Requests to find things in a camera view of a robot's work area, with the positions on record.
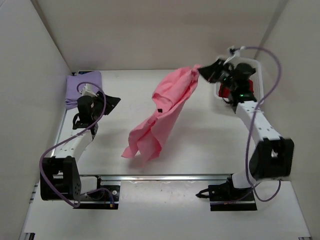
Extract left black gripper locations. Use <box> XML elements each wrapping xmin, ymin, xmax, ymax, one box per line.
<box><xmin>91</xmin><ymin>91</ymin><xmax>121</xmax><ymax>121</ymax></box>

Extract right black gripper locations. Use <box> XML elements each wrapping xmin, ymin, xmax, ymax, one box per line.
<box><xmin>198</xmin><ymin>59</ymin><xmax>239</xmax><ymax>92</ymax></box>

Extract purple t shirt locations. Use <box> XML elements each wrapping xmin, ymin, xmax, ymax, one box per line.
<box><xmin>64</xmin><ymin>70</ymin><xmax>104</xmax><ymax>111</ymax></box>

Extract pink t shirt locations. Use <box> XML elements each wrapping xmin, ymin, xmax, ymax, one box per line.
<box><xmin>121</xmin><ymin>64</ymin><xmax>200</xmax><ymax>161</ymax></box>

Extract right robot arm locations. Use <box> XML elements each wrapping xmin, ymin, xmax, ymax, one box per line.
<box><xmin>198</xmin><ymin>57</ymin><xmax>294</xmax><ymax>200</ymax></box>

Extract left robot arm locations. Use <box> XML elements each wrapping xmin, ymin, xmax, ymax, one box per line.
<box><xmin>39</xmin><ymin>82</ymin><xmax>121</xmax><ymax>208</ymax></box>

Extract red t shirt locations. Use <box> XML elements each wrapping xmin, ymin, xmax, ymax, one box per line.
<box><xmin>218</xmin><ymin>79</ymin><xmax>254</xmax><ymax>98</ymax></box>

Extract dark label sticker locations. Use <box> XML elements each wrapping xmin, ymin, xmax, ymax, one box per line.
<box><xmin>77</xmin><ymin>71</ymin><xmax>92</xmax><ymax>75</ymax></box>

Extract white plastic laundry basket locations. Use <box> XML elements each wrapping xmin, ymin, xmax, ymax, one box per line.
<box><xmin>213</xmin><ymin>55</ymin><xmax>264</xmax><ymax>103</ymax></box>

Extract aluminium rail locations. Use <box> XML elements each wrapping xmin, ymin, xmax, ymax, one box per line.
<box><xmin>99</xmin><ymin>174</ymin><xmax>229</xmax><ymax>181</ymax></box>

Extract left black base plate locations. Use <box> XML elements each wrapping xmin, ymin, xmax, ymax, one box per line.
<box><xmin>76</xmin><ymin>184</ymin><xmax>121</xmax><ymax>210</ymax></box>

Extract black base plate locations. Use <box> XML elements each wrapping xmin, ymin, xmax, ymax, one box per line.
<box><xmin>76</xmin><ymin>184</ymin><xmax>121</xmax><ymax>210</ymax></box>
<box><xmin>195</xmin><ymin>182</ymin><xmax>258</xmax><ymax>212</ymax></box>

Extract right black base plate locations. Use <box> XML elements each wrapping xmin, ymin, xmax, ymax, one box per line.
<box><xmin>195</xmin><ymin>182</ymin><xmax>258</xmax><ymax>212</ymax></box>

